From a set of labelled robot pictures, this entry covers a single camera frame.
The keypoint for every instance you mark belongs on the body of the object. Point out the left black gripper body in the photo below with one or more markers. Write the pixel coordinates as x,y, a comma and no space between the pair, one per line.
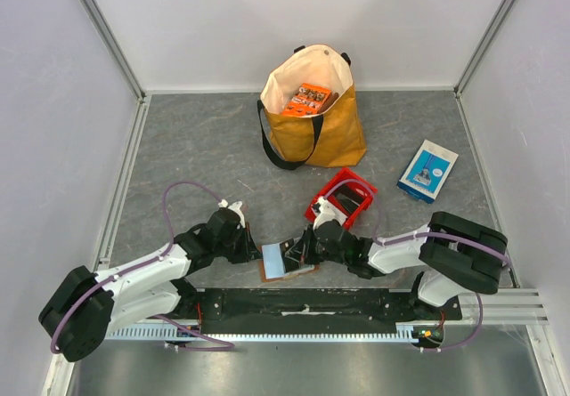
233,249

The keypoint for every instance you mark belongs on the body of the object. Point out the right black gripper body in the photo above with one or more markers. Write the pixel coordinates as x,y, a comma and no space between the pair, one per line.
301,250

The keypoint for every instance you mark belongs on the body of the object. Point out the brown leather card holder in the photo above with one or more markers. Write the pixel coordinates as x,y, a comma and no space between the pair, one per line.
271,267

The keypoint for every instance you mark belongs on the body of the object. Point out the red plastic bin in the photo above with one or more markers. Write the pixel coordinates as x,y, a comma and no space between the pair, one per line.
344,177

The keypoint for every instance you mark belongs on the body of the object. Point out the blue white box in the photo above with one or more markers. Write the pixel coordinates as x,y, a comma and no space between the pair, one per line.
427,171

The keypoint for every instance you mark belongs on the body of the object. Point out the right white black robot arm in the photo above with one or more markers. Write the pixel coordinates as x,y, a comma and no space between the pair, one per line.
459,256

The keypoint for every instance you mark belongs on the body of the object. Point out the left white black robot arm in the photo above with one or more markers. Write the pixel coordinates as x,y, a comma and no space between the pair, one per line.
88,306

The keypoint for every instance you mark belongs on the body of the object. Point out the dark card stack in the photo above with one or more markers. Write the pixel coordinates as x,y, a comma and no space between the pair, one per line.
351,201

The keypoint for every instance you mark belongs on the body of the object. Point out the yellow tote bag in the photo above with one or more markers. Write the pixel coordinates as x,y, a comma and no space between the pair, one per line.
332,138

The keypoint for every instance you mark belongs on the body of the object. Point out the orange snack box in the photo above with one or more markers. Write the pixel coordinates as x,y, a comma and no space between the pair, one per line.
309,100

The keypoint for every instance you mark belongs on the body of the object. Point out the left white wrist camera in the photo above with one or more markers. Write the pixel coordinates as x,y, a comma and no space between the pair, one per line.
238,207

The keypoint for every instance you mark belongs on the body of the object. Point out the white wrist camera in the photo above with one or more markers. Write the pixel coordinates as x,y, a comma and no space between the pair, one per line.
324,211
238,207

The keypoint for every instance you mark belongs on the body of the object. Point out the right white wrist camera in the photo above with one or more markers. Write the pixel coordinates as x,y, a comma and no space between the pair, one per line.
324,211

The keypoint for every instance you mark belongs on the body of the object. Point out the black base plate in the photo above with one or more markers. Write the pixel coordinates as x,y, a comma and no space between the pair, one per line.
306,311

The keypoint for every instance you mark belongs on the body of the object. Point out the white slotted cable duct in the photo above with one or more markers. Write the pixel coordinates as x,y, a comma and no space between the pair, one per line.
161,331

